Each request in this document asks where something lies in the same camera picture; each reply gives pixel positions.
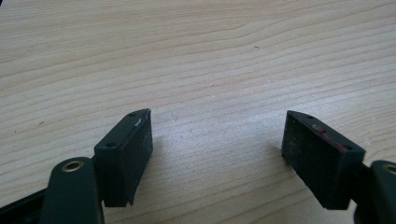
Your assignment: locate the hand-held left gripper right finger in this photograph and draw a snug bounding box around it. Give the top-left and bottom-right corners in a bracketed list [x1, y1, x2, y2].
[280, 109, 367, 211]

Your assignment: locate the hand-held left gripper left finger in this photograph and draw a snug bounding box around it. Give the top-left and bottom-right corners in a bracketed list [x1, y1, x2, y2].
[93, 107, 154, 208]

